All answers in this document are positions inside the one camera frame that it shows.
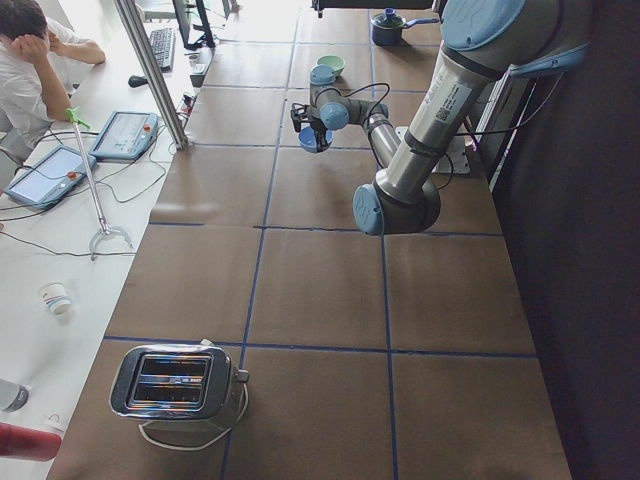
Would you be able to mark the far teach pendant tablet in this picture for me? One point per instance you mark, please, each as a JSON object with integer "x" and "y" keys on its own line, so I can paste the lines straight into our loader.
{"x": 125, "y": 137}

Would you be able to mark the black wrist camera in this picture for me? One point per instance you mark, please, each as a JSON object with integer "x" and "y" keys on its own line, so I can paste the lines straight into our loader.
{"x": 299, "y": 114}

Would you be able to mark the blue saucepan with glass lid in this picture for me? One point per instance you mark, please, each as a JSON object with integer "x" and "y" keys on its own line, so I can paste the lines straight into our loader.
{"x": 388, "y": 27}

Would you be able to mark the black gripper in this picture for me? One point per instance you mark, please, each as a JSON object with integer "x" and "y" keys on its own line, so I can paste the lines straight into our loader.
{"x": 318, "y": 131}

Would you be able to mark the blue bowl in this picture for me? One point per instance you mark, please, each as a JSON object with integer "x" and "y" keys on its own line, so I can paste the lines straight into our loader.
{"x": 314, "y": 141}

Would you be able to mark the reacher grabber stick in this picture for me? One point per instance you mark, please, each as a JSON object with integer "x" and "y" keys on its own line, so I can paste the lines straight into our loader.
{"x": 106, "y": 231}

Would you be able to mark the seated person white shirt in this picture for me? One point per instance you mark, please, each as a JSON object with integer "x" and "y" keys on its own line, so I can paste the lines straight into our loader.
{"x": 37, "y": 55}

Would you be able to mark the aluminium frame post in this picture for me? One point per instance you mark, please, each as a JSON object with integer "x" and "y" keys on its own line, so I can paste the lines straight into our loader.
{"x": 136, "y": 32}

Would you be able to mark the light green bowl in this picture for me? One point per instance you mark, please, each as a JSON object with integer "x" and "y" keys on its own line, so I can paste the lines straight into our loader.
{"x": 335, "y": 62}

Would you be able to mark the black computer mouse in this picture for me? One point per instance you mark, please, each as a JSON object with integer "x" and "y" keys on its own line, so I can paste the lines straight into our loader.
{"x": 136, "y": 81}

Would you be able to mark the white paper cup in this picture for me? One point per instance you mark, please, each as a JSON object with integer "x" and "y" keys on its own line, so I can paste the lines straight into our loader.
{"x": 55, "y": 297}

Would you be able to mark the black monitor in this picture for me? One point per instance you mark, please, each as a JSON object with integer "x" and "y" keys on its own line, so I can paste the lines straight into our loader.
{"x": 194, "y": 24}

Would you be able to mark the teach pendant tablet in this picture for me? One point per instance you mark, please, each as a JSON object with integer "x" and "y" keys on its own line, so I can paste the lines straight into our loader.
{"x": 47, "y": 182}
{"x": 125, "y": 137}

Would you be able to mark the near teach pendant tablet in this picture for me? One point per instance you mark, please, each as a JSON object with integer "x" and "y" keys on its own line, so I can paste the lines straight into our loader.
{"x": 47, "y": 182}

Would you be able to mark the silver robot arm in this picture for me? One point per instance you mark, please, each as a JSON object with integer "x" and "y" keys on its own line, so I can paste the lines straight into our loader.
{"x": 481, "y": 41}

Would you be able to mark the red bottle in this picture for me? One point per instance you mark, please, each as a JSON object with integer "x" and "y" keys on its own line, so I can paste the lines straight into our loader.
{"x": 28, "y": 444}

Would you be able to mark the black keyboard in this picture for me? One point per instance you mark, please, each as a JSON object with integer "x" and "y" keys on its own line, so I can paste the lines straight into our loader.
{"x": 162, "y": 42}

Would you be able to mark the cream chrome toaster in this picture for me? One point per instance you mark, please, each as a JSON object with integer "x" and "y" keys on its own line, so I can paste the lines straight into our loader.
{"x": 180, "y": 387}

